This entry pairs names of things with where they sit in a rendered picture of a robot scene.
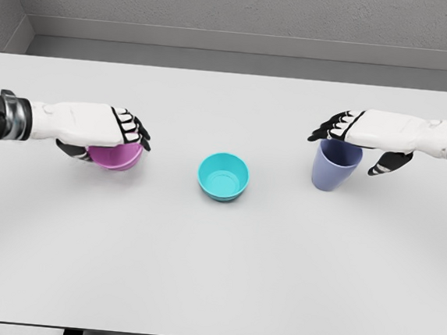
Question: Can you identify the pink bowl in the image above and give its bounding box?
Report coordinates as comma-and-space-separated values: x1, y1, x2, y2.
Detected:
85, 137, 144, 175

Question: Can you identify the turquoise bowl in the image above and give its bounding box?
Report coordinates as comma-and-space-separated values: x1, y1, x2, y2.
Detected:
195, 150, 253, 206

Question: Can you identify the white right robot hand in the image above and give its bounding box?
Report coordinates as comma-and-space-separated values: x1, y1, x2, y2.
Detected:
304, 104, 417, 180

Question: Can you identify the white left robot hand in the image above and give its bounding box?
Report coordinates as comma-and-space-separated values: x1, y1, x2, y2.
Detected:
50, 99, 155, 169

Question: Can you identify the lavender blue cup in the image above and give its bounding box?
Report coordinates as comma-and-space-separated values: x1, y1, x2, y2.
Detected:
309, 137, 365, 195

